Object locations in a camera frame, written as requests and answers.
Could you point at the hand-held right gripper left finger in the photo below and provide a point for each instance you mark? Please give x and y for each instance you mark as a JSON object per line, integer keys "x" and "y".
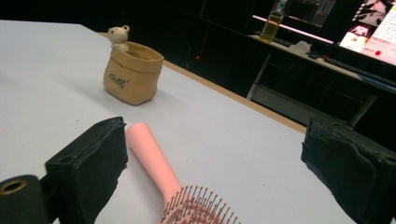
{"x": 90, "y": 165}

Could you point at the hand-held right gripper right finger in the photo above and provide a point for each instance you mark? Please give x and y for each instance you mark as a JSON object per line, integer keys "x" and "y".
{"x": 351, "y": 168}

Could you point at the pink hairbrush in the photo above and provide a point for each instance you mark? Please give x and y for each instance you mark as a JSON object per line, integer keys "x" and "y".
{"x": 149, "y": 152}

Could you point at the tan pouch-shaped holder with bear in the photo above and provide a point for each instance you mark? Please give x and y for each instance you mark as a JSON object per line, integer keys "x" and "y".
{"x": 134, "y": 81}

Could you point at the background desk with metal legs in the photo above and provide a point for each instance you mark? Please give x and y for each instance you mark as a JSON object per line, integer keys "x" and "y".
{"x": 258, "y": 77}

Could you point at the white crumpled cloth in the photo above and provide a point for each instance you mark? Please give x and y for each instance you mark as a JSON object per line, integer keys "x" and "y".
{"x": 300, "y": 48}

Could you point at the lit computer monitor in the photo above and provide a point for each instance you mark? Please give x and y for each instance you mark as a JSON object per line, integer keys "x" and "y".
{"x": 379, "y": 37}

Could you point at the glowing pink light strip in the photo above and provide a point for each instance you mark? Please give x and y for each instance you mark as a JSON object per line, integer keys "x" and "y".
{"x": 295, "y": 29}

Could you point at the dim computer monitor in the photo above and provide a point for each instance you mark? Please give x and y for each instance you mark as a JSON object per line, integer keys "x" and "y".
{"x": 311, "y": 12}

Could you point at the bottle of yellow liquid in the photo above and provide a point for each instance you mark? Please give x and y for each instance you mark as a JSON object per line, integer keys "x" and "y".
{"x": 271, "y": 28}

